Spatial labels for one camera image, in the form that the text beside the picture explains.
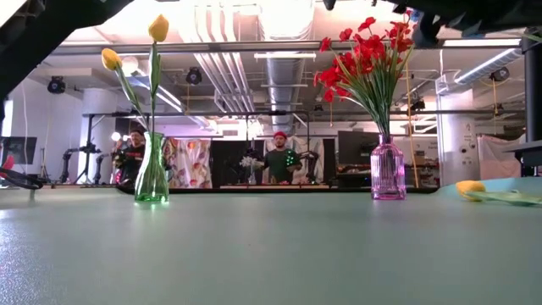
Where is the black side desk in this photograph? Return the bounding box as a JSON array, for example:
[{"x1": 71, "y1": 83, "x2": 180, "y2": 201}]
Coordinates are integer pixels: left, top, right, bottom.
[{"x1": 503, "y1": 141, "x2": 542, "y2": 167}]

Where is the white pillar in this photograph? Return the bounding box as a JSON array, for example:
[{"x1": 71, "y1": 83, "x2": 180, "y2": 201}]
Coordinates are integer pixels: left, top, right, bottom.
[{"x1": 438, "y1": 91, "x2": 482, "y2": 187}]

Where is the black looped cable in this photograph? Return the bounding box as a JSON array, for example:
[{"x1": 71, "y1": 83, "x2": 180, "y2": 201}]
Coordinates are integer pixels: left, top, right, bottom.
[{"x1": 0, "y1": 167, "x2": 46, "y2": 191}]

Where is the white ceiling unit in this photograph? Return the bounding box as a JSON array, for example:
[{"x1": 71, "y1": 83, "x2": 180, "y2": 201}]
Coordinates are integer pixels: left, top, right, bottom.
[{"x1": 119, "y1": 57, "x2": 158, "y2": 80}]

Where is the white flower bouquet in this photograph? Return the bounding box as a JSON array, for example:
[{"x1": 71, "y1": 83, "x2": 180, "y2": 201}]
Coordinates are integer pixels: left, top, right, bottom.
[{"x1": 239, "y1": 154, "x2": 262, "y2": 186}]

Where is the black horizontal rail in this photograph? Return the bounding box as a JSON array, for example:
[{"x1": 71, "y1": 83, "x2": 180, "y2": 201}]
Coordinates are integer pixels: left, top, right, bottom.
[{"x1": 82, "y1": 109, "x2": 526, "y2": 119}]

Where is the floral patterned curtain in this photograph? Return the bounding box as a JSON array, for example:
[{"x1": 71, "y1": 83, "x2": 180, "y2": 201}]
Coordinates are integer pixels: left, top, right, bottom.
[{"x1": 163, "y1": 137, "x2": 213, "y2": 190}]

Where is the green table mat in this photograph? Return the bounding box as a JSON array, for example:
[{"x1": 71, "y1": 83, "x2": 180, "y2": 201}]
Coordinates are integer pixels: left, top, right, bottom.
[{"x1": 0, "y1": 175, "x2": 542, "y2": 305}]

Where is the black monitor pole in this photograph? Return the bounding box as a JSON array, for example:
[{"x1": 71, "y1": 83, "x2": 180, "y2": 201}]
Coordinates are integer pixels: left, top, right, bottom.
[{"x1": 523, "y1": 37, "x2": 542, "y2": 143}]

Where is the pink cloth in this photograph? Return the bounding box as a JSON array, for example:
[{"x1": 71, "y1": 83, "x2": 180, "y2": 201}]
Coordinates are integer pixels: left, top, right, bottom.
[{"x1": 478, "y1": 134, "x2": 523, "y2": 181}]

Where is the yellow tulip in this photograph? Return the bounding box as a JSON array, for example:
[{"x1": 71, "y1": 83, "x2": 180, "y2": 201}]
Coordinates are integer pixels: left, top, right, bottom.
[
  {"x1": 455, "y1": 180, "x2": 542, "y2": 208},
  {"x1": 100, "y1": 47, "x2": 150, "y2": 136},
  {"x1": 146, "y1": 14, "x2": 170, "y2": 136}
]

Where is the small blue flower bunch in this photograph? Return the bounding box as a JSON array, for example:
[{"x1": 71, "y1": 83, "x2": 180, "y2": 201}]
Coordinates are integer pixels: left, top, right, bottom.
[{"x1": 459, "y1": 19, "x2": 542, "y2": 43}]

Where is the yellow cable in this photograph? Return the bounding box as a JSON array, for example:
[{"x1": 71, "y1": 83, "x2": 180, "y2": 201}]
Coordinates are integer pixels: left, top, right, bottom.
[{"x1": 404, "y1": 61, "x2": 420, "y2": 187}]

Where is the grey overhead beam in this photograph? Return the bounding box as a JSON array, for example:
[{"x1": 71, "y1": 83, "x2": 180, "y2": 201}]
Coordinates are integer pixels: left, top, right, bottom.
[{"x1": 50, "y1": 40, "x2": 522, "y2": 57}]

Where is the green glass vase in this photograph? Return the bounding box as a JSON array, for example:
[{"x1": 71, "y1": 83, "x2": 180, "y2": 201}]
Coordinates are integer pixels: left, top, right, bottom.
[{"x1": 134, "y1": 131, "x2": 170, "y2": 203}]

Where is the black ceiling lamp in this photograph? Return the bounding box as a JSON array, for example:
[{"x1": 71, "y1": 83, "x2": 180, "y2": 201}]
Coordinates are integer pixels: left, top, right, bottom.
[
  {"x1": 47, "y1": 75, "x2": 67, "y2": 95},
  {"x1": 185, "y1": 67, "x2": 203, "y2": 86},
  {"x1": 490, "y1": 66, "x2": 512, "y2": 82}
]

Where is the dark wall screen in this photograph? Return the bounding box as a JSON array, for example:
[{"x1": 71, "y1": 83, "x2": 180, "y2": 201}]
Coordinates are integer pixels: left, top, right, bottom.
[{"x1": 0, "y1": 136, "x2": 38, "y2": 166}]

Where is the long ceiling light fixture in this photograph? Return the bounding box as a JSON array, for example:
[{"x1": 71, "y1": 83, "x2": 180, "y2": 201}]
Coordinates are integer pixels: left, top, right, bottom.
[{"x1": 253, "y1": 51, "x2": 317, "y2": 60}]

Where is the person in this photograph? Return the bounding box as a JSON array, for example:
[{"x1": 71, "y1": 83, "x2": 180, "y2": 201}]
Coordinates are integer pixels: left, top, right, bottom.
[
  {"x1": 113, "y1": 129, "x2": 147, "y2": 184},
  {"x1": 262, "y1": 130, "x2": 302, "y2": 186}
]

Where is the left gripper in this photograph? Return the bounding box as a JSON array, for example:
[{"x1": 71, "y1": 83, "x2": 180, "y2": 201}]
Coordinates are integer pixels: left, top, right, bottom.
[{"x1": 380, "y1": 0, "x2": 542, "y2": 48}]

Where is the black monitor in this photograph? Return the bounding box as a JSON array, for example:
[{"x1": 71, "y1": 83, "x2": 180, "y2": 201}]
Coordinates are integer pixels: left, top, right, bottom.
[{"x1": 337, "y1": 130, "x2": 379, "y2": 167}]

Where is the red flower bunch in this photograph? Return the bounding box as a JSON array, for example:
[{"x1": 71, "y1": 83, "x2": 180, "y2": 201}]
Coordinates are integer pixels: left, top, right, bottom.
[
  {"x1": 338, "y1": 16, "x2": 415, "y2": 136},
  {"x1": 319, "y1": 36, "x2": 403, "y2": 136},
  {"x1": 313, "y1": 53, "x2": 389, "y2": 136}
]

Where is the pink ribbed glass vase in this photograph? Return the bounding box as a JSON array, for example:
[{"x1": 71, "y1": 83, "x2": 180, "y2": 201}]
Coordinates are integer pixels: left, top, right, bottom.
[{"x1": 370, "y1": 134, "x2": 407, "y2": 201}]

